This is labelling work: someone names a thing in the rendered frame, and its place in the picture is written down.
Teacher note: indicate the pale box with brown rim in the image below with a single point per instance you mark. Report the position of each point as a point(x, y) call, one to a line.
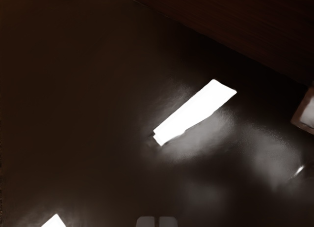
point(305, 111)

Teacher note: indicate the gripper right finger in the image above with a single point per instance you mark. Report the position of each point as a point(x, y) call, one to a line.
point(167, 222)

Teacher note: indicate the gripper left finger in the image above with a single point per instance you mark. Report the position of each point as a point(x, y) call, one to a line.
point(145, 222)

